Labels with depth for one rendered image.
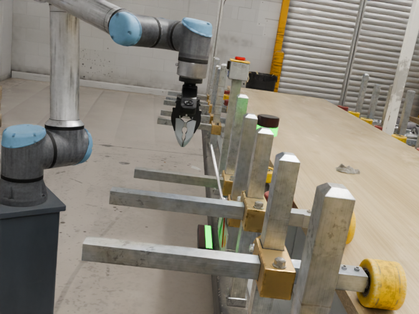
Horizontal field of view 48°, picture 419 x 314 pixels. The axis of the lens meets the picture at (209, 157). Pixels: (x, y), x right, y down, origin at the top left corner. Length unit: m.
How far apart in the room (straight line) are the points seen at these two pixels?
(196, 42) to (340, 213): 0.94
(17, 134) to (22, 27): 7.50
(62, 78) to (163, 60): 7.17
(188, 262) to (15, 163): 1.15
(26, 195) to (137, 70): 7.31
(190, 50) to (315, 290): 0.96
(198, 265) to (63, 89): 1.24
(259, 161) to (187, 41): 0.51
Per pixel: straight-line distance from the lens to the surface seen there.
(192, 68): 1.39
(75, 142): 1.91
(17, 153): 1.81
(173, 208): 1.01
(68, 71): 1.89
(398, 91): 2.80
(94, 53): 9.06
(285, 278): 0.76
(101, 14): 1.48
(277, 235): 0.81
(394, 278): 0.84
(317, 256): 0.55
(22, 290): 1.99
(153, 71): 9.03
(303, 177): 1.54
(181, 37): 1.41
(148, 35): 1.40
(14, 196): 1.85
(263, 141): 1.01
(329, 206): 0.53
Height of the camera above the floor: 1.31
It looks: 15 degrees down
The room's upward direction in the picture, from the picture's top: 8 degrees clockwise
